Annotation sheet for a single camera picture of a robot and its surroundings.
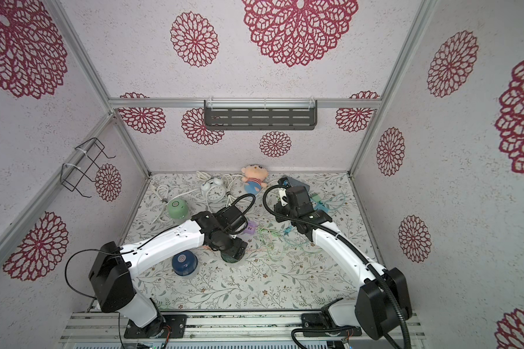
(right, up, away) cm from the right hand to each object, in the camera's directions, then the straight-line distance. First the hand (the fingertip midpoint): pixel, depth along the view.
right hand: (278, 201), depth 83 cm
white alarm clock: (-28, +4, +21) cm, 35 cm away
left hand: (-17, -18, -2) cm, 25 cm away
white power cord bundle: (-55, +1, +27) cm, 61 cm away
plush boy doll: (-10, +11, +26) cm, 30 cm away
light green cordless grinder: (-43, -3, +11) cm, 44 cm away
